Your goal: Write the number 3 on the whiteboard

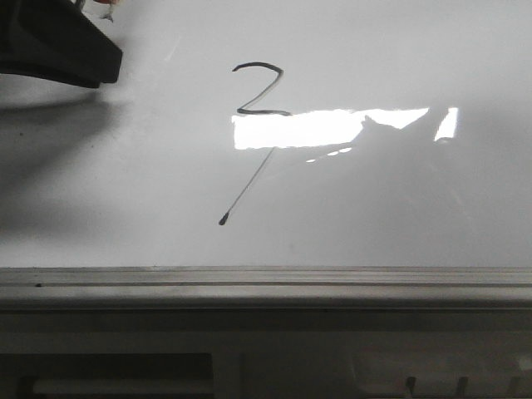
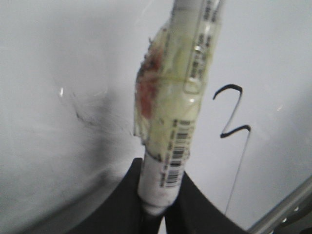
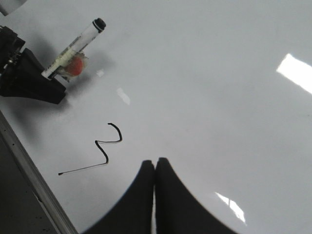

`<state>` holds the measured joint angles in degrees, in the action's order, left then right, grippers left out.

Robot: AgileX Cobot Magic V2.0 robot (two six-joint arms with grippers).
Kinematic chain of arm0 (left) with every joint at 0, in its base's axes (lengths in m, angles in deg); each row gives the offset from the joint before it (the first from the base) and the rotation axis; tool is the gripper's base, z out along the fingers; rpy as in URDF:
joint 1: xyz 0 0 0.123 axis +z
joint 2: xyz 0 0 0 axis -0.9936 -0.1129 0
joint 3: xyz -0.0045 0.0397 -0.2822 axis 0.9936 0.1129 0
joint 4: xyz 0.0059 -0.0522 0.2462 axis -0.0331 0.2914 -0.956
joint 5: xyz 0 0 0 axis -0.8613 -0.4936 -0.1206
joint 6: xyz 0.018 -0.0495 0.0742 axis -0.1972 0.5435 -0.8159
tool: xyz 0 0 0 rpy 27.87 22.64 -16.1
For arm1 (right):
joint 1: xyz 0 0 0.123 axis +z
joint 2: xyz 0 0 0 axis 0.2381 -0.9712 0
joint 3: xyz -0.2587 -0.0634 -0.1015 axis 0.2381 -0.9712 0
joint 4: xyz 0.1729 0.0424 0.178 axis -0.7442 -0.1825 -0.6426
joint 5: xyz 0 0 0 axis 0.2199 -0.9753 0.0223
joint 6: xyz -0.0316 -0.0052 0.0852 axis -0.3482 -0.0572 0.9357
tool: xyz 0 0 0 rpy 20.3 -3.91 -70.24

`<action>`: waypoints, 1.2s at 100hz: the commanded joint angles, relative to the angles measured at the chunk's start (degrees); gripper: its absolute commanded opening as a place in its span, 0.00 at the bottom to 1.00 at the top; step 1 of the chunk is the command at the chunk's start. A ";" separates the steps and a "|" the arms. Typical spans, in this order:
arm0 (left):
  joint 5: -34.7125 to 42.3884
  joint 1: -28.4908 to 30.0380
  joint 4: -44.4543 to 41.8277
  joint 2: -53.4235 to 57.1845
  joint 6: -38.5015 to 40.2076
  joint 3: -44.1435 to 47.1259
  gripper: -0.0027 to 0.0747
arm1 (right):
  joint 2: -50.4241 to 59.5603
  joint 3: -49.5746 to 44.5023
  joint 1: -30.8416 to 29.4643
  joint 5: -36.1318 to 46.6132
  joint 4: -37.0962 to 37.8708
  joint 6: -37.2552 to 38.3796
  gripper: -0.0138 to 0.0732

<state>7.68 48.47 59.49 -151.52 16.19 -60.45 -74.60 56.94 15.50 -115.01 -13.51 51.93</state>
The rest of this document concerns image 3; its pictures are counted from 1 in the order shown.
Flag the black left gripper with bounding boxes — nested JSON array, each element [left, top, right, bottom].
[[0, 26, 66, 104]]

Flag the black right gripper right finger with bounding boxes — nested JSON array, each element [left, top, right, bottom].
[[155, 157, 235, 234]]

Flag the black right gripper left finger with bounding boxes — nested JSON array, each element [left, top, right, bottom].
[[85, 160, 155, 234]]

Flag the white black whiteboard marker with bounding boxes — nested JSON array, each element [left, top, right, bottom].
[[41, 18, 106, 79]]

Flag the white whiteboard with metal frame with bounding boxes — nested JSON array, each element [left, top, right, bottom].
[[0, 0, 312, 234]]

